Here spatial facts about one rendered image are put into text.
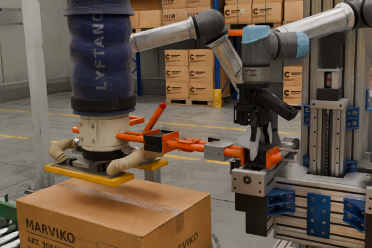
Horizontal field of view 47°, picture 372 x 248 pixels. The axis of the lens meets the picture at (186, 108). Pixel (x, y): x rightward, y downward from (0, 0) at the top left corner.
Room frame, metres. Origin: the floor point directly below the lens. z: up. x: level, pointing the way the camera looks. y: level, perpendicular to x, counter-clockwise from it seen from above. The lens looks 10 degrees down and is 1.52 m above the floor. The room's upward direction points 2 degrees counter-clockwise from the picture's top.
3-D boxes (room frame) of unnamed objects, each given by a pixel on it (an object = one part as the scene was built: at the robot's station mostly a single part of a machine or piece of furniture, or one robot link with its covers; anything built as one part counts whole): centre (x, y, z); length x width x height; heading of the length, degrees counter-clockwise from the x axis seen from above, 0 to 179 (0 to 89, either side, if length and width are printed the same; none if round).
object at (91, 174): (1.43, 0.34, 1.09); 0.34 x 0.10 x 0.05; 56
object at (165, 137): (1.37, 0.08, 1.19); 0.10 x 0.08 x 0.06; 146
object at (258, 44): (1.19, -0.20, 1.49); 0.09 x 0.08 x 0.11; 111
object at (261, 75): (1.18, -0.19, 1.41); 0.08 x 0.08 x 0.05
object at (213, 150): (1.25, -0.09, 1.18); 0.07 x 0.07 x 0.04; 56
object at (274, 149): (1.17, -0.20, 1.19); 0.08 x 0.07 x 0.05; 56
